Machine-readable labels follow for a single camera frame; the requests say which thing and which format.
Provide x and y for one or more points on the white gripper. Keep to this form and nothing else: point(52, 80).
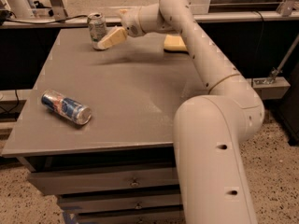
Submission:
point(130, 22)

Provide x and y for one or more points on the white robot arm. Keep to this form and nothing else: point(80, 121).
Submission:
point(208, 129)

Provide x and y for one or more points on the yellow sponge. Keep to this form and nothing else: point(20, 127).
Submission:
point(174, 43)

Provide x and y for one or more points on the blue silver red bull can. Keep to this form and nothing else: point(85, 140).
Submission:
point(65, 107)

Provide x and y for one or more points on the white pipe top left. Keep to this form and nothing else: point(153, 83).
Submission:
point(21, 9)

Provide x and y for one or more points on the grey drawer cabinet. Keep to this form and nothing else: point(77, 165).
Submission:
point(133, 91)

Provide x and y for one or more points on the top grey drawer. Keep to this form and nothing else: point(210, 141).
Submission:
point(91, 180)

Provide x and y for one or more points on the grey drawer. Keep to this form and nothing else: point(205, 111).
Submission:
point(91, 180)
point(130, 217)
point(126, 201)

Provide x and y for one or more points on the middle grey drawer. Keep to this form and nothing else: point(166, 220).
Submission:
point(126, 201)

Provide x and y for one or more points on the bottom grey drawer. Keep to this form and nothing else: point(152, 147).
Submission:
point(130, 217)

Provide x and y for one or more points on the metal bracket left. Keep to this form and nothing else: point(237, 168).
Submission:
point(58, 9)

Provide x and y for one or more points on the grey metal rail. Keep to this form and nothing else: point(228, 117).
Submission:
point(80, 21)

